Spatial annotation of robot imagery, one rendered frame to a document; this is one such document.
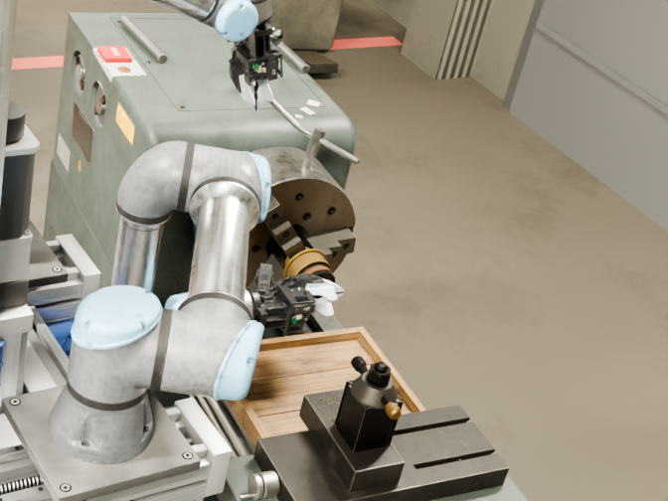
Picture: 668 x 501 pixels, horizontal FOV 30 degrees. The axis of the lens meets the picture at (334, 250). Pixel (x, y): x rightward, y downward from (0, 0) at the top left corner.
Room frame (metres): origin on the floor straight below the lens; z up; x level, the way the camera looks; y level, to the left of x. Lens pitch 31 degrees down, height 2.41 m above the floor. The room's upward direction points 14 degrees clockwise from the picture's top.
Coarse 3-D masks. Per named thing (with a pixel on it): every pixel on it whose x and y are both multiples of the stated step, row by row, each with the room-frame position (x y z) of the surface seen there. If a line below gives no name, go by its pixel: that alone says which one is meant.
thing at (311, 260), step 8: (296, 256) 2.07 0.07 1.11; (304, 256) 2.07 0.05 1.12; (312, 256) 2.07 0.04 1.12; (320, 256) 2.08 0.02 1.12; (288, 264) 2.06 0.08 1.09; (296, 264) 2.06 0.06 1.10; (304, 264) 2.05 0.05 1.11; (312, 264) 2.06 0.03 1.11; (320, 264) 2.07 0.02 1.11; (328, 264) 2.08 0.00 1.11; (288, 272) 2.06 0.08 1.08; (296, 272) 2.04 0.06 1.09; (304, 272) 2.04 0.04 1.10; (312, 272) 2.04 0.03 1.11; (320, 272) 2.04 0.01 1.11; (328, 272) 2.05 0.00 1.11
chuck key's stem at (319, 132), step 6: (318, 132) 2.21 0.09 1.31; (324, 132) 2.22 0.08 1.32; (312, 138) 2.22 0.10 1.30; (318, 138) 2.21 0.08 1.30; (312, 144) 2.21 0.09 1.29; (318, 144) 2.21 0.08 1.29; (306, 150) 2.22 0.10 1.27; (312, 150) 2.21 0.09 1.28; (306, 156) 2.21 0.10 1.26; (312, 156) 2.21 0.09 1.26; (306, 162) 2.21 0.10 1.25; (306, 168) 2.21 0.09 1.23
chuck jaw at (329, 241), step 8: (304, 232) 2.19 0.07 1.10; (320, 232) 2.20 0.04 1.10; (328, 232) 2.20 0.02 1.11; (336, 232) 2.21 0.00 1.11; (344, 232) 2.22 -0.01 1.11; (352, 232) 2.25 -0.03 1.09; (304, 240) 2.17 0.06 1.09; (312, 240) 2.16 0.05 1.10; (320, 240) 2.17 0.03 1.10; (328, 240) 2.17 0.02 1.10; (336, 240) 2.18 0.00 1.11; (344, 240) 2.19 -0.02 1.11; (352, 240) 2.20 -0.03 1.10; (312, 248) 2.14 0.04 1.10; (320, 248) 2.14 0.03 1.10; (328, 248) 2.15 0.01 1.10; (336, 248) 2.16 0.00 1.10; (344, 248) 2.19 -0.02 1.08; (352, 248) 2.20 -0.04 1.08; (328, 256) 2.12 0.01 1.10; (336, 256) 2.16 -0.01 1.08
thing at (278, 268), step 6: (270, 252) 2.15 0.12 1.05; (276, 252) 2.17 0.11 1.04; (270, 258) 2.14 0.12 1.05; (276, 258) 2.13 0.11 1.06; (282, 258) 2.15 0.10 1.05; (276, 264) 2.12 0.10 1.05; (282, 264) 2.12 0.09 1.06; (276, 270) 2.10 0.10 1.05; (282, 270) 2.10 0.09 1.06; (276, 276) 2.09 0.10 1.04; (282, 276) 2.08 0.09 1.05; (252, 282) 2.12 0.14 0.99
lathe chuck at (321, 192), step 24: (288, 168) 2.18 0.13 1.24; (312, 168) 2.22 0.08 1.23; (288, 192) 2.15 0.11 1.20; (312, 192) 2.18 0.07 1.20; (336, 192) 2.21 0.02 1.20; (288, 216) 2.16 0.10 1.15; (312, 216) 2.19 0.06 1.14; (336, 216) 2.22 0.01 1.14; (264, 240) 2.13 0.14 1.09; (336, 264) 2.23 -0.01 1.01
